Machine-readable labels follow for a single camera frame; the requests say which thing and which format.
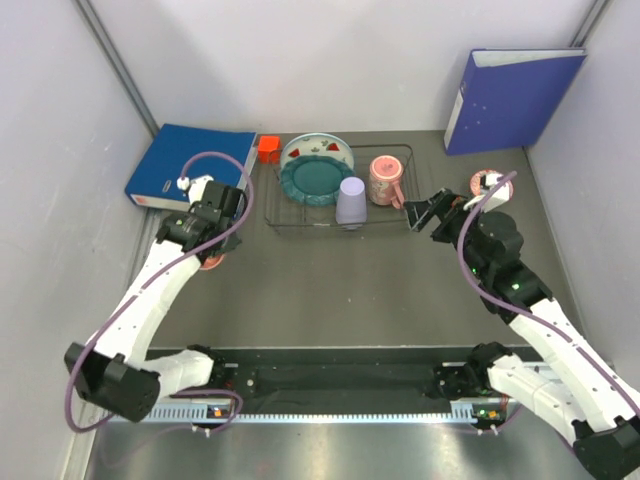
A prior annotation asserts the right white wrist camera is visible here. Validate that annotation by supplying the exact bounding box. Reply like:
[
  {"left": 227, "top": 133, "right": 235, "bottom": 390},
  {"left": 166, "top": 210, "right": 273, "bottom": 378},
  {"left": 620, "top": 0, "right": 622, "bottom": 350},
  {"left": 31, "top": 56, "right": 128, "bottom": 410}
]
[{"left": 462, "top": 169, "right": 514, "bottom": 211}]

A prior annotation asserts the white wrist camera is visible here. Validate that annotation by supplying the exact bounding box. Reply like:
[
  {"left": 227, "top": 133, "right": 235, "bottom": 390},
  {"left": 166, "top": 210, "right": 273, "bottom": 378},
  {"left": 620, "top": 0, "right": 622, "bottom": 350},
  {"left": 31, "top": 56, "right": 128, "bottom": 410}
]
[
  {"left": 176, "top": 175, "right": 214, "bottom": 204},
  {"left": 462, "top": 169, "right": 514, "bottom": 211}
]

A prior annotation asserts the pink patterned mug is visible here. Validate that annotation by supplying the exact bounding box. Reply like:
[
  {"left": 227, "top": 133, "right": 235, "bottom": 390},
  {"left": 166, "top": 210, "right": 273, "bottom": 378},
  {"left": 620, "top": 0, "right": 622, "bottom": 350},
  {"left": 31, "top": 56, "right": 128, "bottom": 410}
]
[{"left": 369, "top": 155, "right": 405, "bottom": 209}]

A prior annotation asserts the black wire dish rack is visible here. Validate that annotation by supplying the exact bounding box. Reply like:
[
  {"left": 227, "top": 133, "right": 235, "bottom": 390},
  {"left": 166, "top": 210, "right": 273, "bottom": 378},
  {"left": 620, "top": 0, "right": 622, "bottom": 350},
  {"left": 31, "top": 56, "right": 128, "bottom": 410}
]
[{"left": 261, "top": 143, "right": 420, "bottom": 232}]

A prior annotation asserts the white slotted cable duct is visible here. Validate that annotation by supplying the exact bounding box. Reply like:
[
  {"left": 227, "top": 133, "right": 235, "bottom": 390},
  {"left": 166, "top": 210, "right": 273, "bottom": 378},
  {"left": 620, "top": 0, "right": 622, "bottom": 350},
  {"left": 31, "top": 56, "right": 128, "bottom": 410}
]
[{"left": 149, "top": 403, "right": 501, "bottom": 424}]

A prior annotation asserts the small red cube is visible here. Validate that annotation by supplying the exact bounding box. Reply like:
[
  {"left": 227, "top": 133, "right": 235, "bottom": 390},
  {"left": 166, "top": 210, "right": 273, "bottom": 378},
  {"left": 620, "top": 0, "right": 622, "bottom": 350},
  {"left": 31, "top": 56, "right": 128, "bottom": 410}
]
[{"left": 257, "top": 135, "right": 281, "bottom": 164}]

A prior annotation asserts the blue and orange patterned bowl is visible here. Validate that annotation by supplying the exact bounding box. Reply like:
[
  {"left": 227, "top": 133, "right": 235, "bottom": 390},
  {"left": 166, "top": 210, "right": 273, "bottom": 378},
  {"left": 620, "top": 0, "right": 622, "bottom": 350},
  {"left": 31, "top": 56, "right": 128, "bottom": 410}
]
[{"left": 469, "top": 169, "right": 514, "bottom": 211}]

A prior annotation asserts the purple cable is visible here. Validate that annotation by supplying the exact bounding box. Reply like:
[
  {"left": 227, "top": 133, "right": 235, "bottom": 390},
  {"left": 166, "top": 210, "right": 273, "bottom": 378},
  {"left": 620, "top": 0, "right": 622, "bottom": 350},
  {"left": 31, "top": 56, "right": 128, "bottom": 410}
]
[
  {"left": 457, "top": 171, "right": 640, "bottom": 434},
  {"left": 66, "top": 152, "right": 255, "bottom": 436}
]

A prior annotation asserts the teal scalloped plate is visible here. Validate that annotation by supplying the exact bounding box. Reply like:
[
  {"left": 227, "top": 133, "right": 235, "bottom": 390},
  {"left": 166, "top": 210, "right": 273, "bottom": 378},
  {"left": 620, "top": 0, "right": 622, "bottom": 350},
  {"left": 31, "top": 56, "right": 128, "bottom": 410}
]
[{"left": 280, "top": 155, "right": 355, "bottom": 207}]

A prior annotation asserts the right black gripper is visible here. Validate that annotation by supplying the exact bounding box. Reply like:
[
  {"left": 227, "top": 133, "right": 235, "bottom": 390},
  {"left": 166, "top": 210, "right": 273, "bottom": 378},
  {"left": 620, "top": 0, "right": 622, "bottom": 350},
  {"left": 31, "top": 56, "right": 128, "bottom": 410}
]
[{"left": 403, "top": 189, "right": 492, "bottom": 280}]

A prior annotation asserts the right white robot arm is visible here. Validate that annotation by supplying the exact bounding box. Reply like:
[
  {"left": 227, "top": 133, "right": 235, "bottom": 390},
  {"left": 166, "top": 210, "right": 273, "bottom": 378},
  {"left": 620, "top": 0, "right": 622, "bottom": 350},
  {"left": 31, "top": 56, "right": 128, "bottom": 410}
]
[{"left": 404, "top": 189, "right": 639, "bottom": 479}]

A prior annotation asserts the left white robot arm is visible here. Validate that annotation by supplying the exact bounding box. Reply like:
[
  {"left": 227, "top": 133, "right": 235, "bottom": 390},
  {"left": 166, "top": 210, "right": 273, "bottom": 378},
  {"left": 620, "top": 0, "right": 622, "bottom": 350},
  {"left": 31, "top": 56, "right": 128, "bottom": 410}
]
[{"left": 64, "top": 176, "right": 249, "bottom": 422}]

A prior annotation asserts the pink plastic cup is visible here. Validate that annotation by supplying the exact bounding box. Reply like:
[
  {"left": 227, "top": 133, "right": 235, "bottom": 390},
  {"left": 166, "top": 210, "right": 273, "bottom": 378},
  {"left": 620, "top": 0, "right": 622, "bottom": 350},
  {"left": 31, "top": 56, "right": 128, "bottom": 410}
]
[{"left": 200, "top": 254, "right": 225, "bottom": 271}]

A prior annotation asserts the white plate with red fruit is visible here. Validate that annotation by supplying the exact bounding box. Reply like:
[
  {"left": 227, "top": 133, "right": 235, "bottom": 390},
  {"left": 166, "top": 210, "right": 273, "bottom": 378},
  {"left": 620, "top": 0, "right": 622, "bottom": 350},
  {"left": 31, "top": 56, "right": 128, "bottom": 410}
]
[{"left": 279, "top": 133, "right": 355, "bottom": 172}]

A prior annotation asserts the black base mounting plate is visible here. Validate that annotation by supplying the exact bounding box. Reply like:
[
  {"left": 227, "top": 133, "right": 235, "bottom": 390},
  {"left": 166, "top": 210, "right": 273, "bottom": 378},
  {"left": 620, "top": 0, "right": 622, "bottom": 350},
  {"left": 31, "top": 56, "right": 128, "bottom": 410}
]
[{"left": 169, "top": 363, "right": 506, "bottom": 401}]

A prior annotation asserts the lilac plastic cup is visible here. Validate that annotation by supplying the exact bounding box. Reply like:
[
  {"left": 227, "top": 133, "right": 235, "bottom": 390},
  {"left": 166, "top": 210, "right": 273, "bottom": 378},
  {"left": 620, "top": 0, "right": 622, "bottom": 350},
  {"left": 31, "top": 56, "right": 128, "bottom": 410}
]
[{"left": 336, "top": 176, "right": 367, "bottom": 229}]

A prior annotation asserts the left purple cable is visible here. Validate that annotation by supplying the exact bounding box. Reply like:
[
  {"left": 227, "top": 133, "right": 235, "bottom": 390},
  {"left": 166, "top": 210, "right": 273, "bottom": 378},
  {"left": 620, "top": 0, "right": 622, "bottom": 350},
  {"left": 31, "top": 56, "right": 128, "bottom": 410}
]
[{"left": 66, "top": 152, "right": 255, "bottom": 436}]

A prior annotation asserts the blue binder lying flat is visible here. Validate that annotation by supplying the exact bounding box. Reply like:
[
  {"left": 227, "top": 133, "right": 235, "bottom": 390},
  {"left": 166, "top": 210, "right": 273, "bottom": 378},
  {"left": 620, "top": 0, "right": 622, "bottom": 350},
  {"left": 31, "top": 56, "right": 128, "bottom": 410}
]
[{"left": 124, "top": 123, "right": 257, "bottom": 209}]

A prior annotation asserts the purple binder standing upright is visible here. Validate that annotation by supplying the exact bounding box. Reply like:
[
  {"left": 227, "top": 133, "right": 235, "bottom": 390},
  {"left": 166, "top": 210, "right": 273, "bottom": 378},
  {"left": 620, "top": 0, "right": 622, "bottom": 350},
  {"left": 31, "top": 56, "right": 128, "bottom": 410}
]
[{"left": 444, "top": 48, "right": 587, "bottom": 156}]

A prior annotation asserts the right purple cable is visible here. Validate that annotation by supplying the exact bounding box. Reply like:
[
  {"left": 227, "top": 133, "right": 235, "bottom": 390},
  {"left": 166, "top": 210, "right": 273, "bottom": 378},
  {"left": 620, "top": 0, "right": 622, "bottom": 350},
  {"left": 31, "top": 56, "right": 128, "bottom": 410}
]
[{"left": 457, "top": 171, "right": 640, "bottom": 434}]

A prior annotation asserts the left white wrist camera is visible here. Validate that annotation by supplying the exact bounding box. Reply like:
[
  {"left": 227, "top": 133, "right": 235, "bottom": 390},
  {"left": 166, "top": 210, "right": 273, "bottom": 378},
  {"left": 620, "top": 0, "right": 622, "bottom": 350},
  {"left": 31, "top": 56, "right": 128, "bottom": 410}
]
[{"left": 176, "top": 175, "right": 214, "bottom": 204}]

